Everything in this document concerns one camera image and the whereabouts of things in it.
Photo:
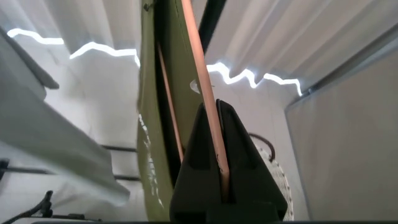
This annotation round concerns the green garment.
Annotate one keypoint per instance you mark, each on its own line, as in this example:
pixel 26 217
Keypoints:
pixel 149 124

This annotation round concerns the white laundry basket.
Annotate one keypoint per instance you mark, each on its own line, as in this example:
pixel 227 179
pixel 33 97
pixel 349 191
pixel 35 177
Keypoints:
pixel 280 177

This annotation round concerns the pale grey shorts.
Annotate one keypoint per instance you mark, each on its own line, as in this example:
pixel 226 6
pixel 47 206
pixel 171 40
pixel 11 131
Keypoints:
pixel 46 130

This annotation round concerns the pink clothes hanger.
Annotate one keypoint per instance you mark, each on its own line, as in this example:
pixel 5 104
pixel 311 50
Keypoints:
pixel 202 68

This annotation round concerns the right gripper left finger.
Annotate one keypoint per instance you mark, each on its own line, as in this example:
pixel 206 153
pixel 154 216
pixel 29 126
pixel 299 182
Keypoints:
pixel 196 174

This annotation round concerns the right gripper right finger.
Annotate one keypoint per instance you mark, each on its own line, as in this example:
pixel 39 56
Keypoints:
pixel 248 174

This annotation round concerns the white curtain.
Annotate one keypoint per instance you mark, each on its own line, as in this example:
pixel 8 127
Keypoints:
pixel 280 31

